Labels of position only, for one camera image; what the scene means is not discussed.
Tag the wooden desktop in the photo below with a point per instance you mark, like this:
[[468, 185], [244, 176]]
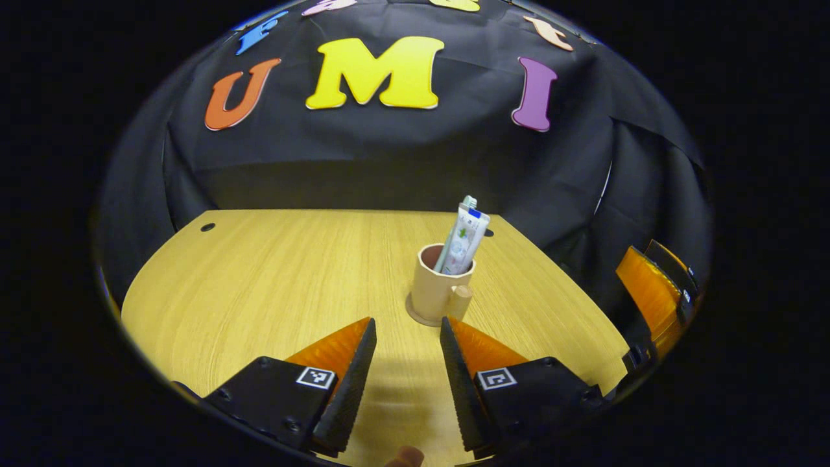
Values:
[[272, 285]]

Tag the round brown coaster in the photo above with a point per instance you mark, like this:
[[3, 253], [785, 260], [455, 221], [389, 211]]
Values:
[[415, 316]]

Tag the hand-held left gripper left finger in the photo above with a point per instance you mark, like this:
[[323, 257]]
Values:
[[353, 389]]

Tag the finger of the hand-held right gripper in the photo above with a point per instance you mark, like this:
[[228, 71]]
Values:
[[648, 292], [681, 269]]

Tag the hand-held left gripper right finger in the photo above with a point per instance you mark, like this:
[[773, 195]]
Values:
[[460, 389]]

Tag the white toothbrush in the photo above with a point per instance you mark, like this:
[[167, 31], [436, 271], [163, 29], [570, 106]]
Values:
[[469, 202]]

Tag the white toothpaste tube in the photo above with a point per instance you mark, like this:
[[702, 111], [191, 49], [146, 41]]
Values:
[[467, 237]]

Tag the black backdrop cloth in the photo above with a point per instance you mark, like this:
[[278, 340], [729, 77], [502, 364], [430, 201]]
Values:
[[389, 155]]

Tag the beige cup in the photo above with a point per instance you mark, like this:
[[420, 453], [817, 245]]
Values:
[[433, 292]]

